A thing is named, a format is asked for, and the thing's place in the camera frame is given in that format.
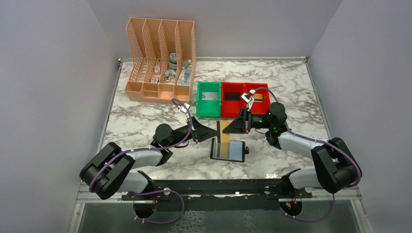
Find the black leather card holder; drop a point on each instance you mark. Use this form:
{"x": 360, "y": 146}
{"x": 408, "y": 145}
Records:
{"x": 214, "y": 149}

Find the silver card in green bin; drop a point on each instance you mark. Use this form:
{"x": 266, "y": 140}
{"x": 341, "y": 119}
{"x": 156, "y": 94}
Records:
{"x": 210, "y": 96}

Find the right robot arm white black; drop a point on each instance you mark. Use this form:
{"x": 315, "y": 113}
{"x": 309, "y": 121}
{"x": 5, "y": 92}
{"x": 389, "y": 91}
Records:
{"x": 334, "y": 166}

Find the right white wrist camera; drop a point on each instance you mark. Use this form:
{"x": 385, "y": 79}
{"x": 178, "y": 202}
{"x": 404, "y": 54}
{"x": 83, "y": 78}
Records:
{"x": 249, "y": 99}

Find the peach plastic file organizer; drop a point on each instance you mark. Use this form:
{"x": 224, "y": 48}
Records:
{"x": 151, "y": 41}

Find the gold card in red bin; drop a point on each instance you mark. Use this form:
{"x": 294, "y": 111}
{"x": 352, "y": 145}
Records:
{"x": 258, "y": 97}

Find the round grey tin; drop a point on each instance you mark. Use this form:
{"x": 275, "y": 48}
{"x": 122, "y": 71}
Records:
{"x": 173, "y": 61}

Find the blue packaged item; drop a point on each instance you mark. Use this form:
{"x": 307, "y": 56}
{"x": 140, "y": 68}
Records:
{"x": 185, "y": 73}

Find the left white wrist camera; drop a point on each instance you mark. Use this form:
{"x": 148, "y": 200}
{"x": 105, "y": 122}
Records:
{"x": 184, "y": 109}

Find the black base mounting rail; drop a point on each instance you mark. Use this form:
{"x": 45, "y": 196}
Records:
{"x": 217, "y": 195}

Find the green plastic bin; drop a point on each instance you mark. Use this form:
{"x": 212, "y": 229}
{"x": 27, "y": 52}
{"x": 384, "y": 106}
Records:
{"x": 206, "y": 108}

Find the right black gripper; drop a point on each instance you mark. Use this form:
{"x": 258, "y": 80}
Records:
{"x": 238, "y": 125}

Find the black card in red bin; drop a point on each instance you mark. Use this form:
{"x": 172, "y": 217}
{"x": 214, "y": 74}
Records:
{"x": 229, "y": 96}

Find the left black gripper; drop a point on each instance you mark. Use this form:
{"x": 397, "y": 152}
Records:
{"x": 201, "y": 132}

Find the light blue card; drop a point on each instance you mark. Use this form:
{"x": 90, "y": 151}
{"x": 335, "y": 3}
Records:
{"x": 235, "y": 151}

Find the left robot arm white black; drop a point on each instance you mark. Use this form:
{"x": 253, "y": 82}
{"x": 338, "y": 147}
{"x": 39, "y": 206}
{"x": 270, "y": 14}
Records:
{"x": 110, "y": 170}

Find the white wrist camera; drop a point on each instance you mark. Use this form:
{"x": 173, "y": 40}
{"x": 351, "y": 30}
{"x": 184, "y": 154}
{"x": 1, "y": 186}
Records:
{"x": 184, "y": 109}
{"x": 249, "y": 99}

